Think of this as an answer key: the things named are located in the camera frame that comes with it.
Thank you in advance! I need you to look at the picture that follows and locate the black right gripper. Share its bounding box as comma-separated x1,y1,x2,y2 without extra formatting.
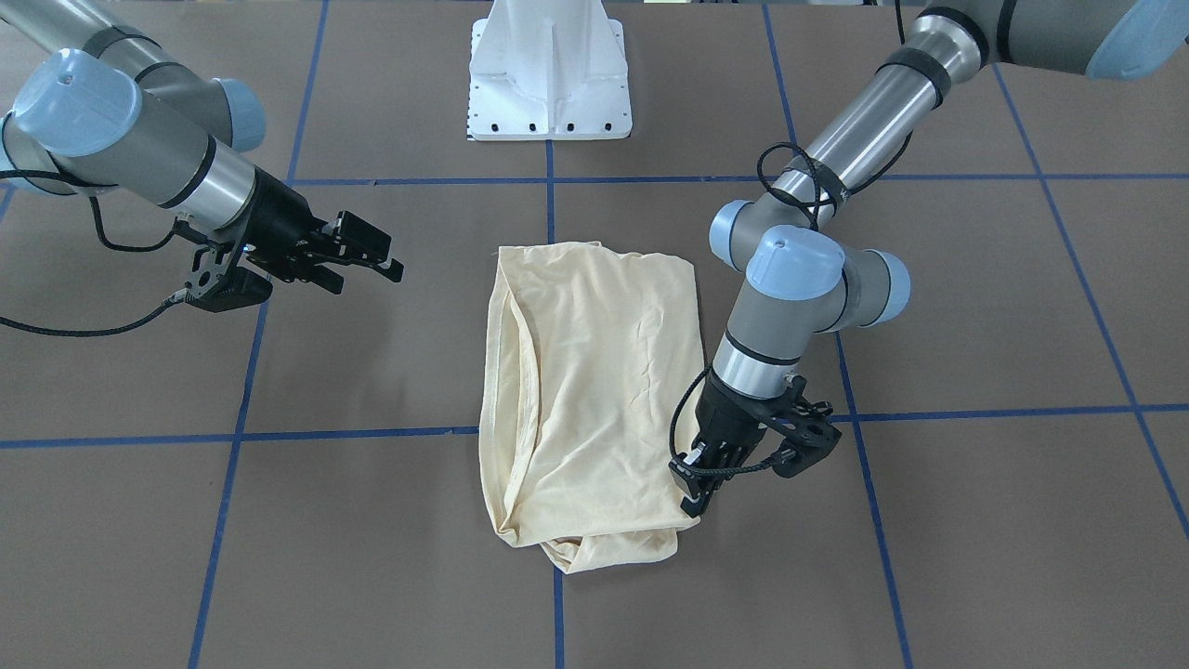
184,169,404,313

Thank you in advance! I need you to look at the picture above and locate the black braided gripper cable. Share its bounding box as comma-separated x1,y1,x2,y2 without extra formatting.
0,195,196,337

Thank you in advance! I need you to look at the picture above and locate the cream long-sleeve graphic shirt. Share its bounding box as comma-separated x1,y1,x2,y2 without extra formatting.
478,242,705,575

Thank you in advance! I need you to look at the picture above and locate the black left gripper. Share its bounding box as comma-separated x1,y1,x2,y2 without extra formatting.
671,370,842,519

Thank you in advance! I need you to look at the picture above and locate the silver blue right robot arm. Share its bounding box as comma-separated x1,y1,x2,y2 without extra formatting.
4,1,403,313

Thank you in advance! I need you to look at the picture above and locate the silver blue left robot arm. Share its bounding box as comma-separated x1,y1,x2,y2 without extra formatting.
668,1,1188,518

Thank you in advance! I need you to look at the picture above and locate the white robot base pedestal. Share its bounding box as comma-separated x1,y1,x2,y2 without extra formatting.
466,1,633,141

